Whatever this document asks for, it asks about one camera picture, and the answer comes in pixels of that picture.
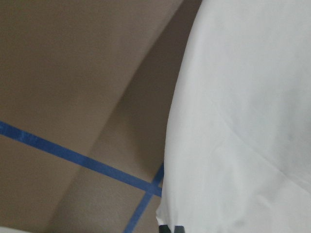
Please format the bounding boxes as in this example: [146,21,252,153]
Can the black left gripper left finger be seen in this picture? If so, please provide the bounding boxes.
[158,225,171,233]

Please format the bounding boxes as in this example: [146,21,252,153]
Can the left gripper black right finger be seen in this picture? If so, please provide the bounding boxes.
[174,226,185,233]

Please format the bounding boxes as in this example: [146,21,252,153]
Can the white printed t-shirt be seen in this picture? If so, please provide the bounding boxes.
[156,0,311,233]

